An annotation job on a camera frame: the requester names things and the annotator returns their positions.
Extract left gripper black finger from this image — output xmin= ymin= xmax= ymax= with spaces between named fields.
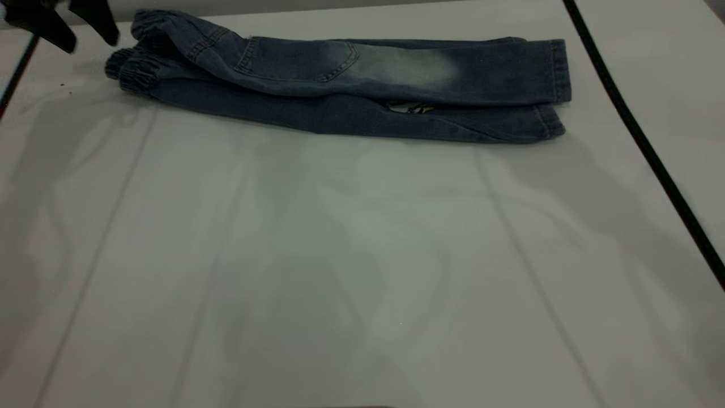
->
xmin=5 ymin=0 xmax=78 ymax=55
xmin=68 ymin=0 xmax=121 ymax=47

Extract blue denim shorts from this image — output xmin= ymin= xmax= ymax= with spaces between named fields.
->
xmin=105 ymin=8 xmax=573 ymax=143

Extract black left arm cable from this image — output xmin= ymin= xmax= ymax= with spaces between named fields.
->
xmin=0 ymin=33 xmax=40 ymax=121

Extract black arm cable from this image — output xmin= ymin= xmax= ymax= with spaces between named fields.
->
xmin=562 ymin=0 xmax=725 ymax=291
xmin=0 ymin=33 xmax=40 ymax=121

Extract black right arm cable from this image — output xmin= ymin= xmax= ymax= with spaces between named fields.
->
xmin=562 ymin=0 xmax=725 ymax=291

